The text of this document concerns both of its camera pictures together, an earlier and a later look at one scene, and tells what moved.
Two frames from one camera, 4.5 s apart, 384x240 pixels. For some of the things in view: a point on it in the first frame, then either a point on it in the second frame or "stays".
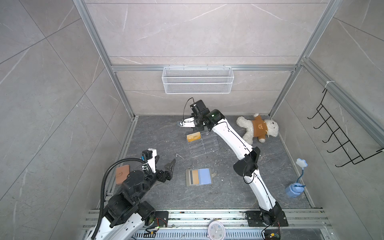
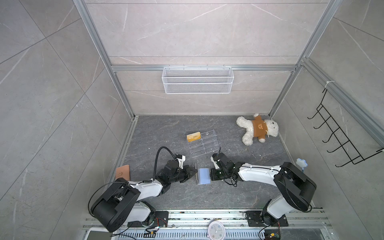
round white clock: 216,230 stays
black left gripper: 167,174 -> 187,169
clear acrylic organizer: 208,143 stays
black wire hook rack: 351,151 stays
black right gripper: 194,116 -> 213,176
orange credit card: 193,137 stays
